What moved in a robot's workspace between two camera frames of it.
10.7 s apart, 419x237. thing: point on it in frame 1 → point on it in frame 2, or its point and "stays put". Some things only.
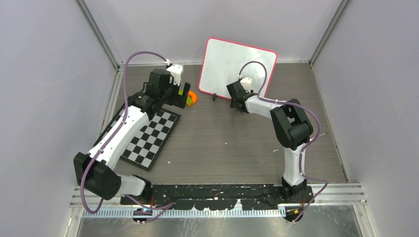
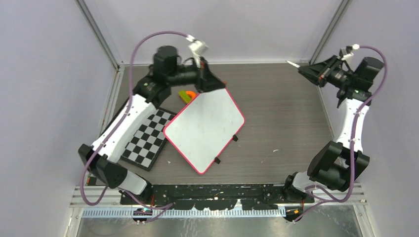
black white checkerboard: [145, 149] stays put
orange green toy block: [191, 99] stays put
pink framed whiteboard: [222, 63] → [204, 127]
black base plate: [222, 196] stays put
